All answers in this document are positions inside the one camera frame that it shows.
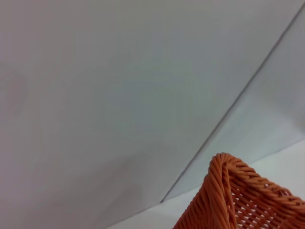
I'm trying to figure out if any orange woven plastic basket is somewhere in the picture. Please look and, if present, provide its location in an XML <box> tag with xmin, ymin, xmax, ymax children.
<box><xmin>172</xmin><ymin>152</ymin><xmax>305</xmax><ymax>229</ymax></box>

